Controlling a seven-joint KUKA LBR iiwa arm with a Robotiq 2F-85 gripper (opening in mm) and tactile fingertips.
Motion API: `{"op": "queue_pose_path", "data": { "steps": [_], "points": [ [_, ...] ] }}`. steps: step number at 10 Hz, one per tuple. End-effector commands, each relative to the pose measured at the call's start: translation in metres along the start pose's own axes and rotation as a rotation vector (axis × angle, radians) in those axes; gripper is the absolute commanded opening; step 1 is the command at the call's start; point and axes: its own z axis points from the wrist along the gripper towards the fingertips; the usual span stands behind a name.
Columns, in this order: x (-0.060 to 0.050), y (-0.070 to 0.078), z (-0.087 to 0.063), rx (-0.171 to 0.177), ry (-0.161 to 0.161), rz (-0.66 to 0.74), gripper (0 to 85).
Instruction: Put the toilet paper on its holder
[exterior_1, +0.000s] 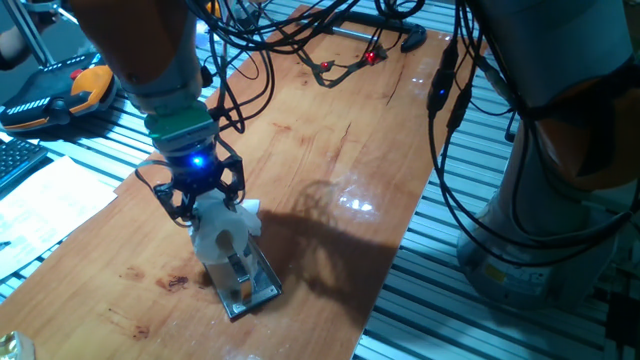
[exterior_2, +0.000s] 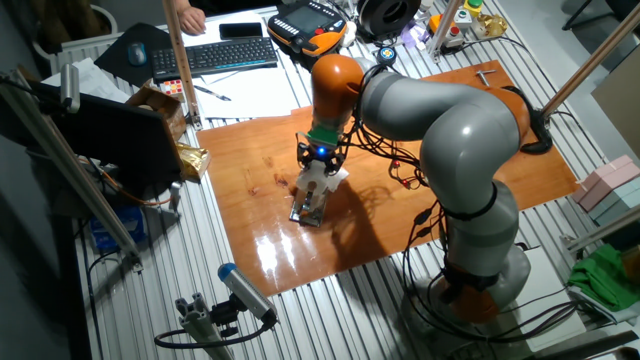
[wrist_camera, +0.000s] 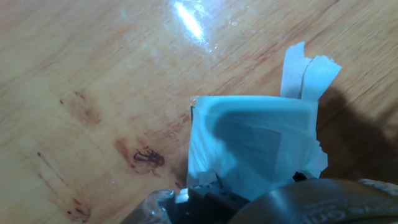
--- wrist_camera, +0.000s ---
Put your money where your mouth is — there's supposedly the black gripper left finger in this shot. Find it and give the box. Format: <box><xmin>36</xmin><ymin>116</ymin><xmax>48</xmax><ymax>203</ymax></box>
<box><xmin>119</xmin><ymin>183</ymin><xmax>251</xmax><ymax>224</ymax></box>

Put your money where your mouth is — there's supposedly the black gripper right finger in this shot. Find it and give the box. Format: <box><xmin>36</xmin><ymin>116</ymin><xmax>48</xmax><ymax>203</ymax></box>
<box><xmin>292</xmin><ymin>170</ymin><xmax>317</xmax><ymax>183</ymax></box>

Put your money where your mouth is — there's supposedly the orange wooden board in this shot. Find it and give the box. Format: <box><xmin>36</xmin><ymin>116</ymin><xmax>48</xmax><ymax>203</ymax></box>
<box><xmin>0</xmin><ymin>0</ymin><xmax>398</xmax><ymax>224</ymax></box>

